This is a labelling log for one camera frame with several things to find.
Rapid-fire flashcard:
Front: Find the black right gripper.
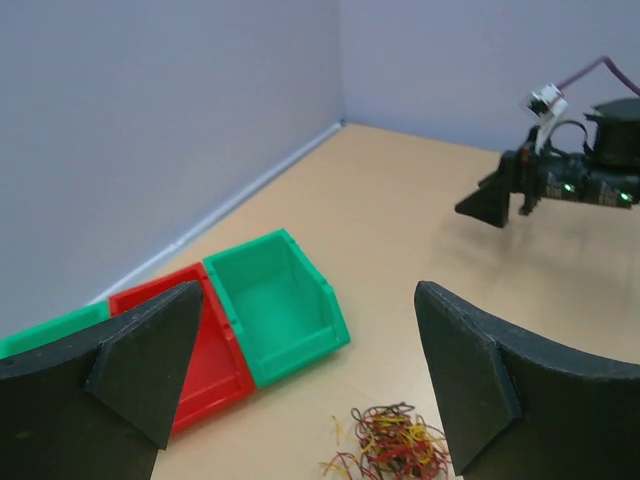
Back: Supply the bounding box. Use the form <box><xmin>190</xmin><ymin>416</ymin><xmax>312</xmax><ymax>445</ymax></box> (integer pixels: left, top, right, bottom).
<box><xmin>454</xmin><ymin>149</ymin><xmax>639</xmax><ymax>228</ymax></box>

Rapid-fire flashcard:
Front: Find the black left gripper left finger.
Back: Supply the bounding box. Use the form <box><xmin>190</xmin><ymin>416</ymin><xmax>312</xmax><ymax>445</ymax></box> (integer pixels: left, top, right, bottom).
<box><xmin>1</xmin><ymin>281</ymin><xmax>203</xmax><ymax>479</ymax></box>

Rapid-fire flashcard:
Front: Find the green bin near cables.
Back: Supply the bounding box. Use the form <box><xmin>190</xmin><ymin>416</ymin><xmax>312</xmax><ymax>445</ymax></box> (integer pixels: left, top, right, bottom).
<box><xmin>203</xmin><ymin>229</ymin><xmax>351</xmax><ymax>388</ymax></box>

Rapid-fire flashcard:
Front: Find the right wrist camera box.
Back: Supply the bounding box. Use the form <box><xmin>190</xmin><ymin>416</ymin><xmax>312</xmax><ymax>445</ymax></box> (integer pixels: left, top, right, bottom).
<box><xmin>524</xmin><ymin>83</ymin><xmax>568</xmax><ymax>121</ymax></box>

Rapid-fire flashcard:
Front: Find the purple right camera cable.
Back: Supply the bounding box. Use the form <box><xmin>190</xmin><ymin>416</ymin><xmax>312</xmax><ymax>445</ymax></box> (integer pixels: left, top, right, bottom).
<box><xmin>559</xmin><ymin>55</ymin><xmax>640</xmax><ymax>96</ymax></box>

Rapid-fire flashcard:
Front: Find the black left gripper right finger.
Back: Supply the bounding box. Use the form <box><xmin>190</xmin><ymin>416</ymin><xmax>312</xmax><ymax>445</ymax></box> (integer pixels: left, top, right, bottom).
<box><xmin>414</xmin><ymin>281</ymin><xmax>639</xmax><ymax>479</ymax></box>

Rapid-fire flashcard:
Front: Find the red yellow cable pile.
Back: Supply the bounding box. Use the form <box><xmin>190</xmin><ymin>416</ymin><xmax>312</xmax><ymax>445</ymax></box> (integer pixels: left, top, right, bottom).
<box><xmin>319</xmin><ymin>400</ymin><xmax>451</xmax><ymax>480</ymax></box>

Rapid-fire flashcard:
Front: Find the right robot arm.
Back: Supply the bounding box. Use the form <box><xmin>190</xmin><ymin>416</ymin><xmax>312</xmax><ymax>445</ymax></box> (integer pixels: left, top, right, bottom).
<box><xmin>454</xmin><ymin>98</ymin><xmax>639</xmax><ymax>228</ymax></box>

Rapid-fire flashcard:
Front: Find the green far bin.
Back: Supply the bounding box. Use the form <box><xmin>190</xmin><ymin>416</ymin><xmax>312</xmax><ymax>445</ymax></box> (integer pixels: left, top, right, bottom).
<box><xmin>1</xmin><ymin>301</ymin><xmax>110</xmax><ymax>359</ymax></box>

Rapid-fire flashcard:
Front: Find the red middle bin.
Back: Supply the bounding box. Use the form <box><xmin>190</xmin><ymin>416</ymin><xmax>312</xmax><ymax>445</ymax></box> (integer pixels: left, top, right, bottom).
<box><xmin>108</xmin><ymin>262</ymin><xmax>256</xmax><ymax>434</ymax></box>

